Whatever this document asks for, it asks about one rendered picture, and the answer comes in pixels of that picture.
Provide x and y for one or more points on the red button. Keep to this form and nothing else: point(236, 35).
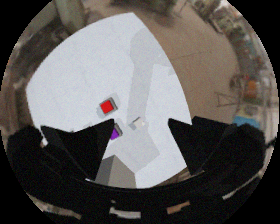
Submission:
point(108, 106)

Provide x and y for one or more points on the purple button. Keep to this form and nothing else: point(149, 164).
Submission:
point(116, 133)

